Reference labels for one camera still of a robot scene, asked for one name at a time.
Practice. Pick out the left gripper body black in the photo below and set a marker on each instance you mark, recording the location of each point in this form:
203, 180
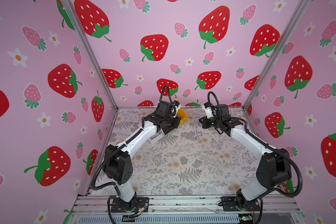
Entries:
169, 121

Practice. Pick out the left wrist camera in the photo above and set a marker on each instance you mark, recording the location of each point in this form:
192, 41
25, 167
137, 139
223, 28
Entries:
168, 108

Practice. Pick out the yellow plastic bin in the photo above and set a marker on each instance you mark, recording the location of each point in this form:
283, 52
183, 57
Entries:
182, 114

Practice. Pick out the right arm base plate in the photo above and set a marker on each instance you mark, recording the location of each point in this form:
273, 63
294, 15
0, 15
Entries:
238, 204

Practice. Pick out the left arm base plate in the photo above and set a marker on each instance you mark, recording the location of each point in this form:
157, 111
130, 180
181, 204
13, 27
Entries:
137, 204

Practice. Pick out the aluminium frame rail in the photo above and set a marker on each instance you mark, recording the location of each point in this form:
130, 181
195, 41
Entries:
275, 209

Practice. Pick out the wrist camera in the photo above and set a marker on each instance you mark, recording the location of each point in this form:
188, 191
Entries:
212, 111
168, 108

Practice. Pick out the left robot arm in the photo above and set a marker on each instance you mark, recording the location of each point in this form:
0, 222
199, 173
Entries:
116, 168

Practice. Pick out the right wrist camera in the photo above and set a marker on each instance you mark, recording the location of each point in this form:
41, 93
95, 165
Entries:
212, 111

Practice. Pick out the white plastic bin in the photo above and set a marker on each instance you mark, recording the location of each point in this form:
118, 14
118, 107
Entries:
155, 138

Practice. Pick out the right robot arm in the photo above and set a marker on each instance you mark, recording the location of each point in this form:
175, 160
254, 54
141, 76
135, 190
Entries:
275, 166

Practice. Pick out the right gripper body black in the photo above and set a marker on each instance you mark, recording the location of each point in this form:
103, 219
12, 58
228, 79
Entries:
212, 121

